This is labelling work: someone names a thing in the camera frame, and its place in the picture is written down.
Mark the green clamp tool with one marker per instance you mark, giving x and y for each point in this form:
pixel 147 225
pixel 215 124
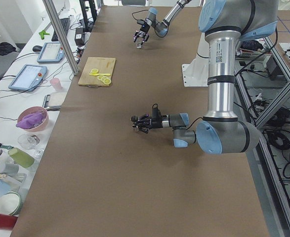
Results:
pixel 43 33

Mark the small clear glass cup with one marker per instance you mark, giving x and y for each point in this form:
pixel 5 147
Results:
pixel 139 43

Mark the green cup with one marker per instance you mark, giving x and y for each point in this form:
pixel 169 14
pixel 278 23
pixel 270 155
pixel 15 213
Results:
pixel 21 158

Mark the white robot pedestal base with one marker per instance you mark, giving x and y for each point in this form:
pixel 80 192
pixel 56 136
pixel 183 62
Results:
pixel 195 74

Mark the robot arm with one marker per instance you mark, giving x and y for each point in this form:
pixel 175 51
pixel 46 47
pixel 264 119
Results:
pixel 225 23
pixel 161 28

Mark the steel double jigger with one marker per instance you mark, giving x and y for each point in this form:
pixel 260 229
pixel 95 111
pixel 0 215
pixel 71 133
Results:
pixel 134 120

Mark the yellow plastic knife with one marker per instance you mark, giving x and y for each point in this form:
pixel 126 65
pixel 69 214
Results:
pixel 100 74

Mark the teach pendant near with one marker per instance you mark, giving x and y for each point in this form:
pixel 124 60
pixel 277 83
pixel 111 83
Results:
pixel 28 78

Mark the grey cup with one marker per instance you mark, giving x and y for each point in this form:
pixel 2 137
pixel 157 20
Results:
pixel 9 168

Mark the purple cloth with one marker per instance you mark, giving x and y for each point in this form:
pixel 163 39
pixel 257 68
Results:
pixel 31 121

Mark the red cup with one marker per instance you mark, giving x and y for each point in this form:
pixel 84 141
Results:
pixel 7 222

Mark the teach pendant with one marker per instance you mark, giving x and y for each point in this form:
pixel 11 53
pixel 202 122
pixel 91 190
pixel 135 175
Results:
pixel 51 52
pixel 28 78

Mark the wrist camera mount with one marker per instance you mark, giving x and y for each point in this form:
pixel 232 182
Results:
pixel 140 22
pixel 155 111

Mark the wine glass lying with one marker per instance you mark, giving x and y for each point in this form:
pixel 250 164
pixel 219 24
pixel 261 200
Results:
pixel 31 142

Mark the black computer mouse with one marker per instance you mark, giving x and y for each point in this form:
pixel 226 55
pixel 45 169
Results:
pixel 37 48

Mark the pink cup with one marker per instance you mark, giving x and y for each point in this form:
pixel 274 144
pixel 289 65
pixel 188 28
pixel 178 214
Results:
pixel 56 84

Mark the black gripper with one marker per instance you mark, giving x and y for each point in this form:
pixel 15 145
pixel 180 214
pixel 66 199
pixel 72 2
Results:
pixel 144 29
pixel 155 122

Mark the white green-rimmed bowl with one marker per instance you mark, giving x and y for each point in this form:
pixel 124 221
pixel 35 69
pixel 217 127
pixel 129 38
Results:
pixel 10 204

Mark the lemon slice on knife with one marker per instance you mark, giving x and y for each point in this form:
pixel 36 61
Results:
pixel 94 71

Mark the wooden cutting board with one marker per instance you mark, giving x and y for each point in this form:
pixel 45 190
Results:
pixel 104 65

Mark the teach pendant far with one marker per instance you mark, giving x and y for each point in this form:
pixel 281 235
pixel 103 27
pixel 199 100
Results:
pixel 51 52

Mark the black power adapter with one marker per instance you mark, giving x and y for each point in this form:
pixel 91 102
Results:
pixel 79 36

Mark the pink bowl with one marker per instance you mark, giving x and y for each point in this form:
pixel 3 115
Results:
pixel 35 109

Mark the aluminium frame post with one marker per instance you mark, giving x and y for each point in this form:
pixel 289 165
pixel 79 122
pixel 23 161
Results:
pixel 54 18

